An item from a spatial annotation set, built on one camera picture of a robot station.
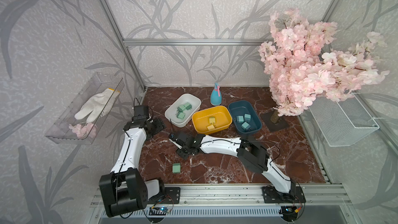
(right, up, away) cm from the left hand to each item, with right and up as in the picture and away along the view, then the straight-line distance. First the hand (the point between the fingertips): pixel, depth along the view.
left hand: (159, 126), depth 84 cm
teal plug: (+47, +2, +15) cm, 50 cm away
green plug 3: (+8, +8, +21) cm, 24 cm away
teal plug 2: (+52, +3, +16) cm, 54 cm away
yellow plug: (+29, +1, +15) cm, 33 cm away
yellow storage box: (+37, +1, +17) cm, 41 cm away
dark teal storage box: (+49, +9, +23) cm, 55 cm away
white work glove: (-22, +12, -16) cm, 30 cm away
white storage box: (+10, +15, +26) cm, 32 cm away
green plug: (+8, +4, +18) cm, 20 cm away
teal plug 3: (+51, -2, +12) cm, 52 cm away
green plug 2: (+13, +9, +23) cm, 28 cm away
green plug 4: (+10, -21, -3) cm, 24 cm away
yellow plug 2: (+28, -3, +12) cm, 31 cm away
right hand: (+10, -14, +4) cm, 18 cm away
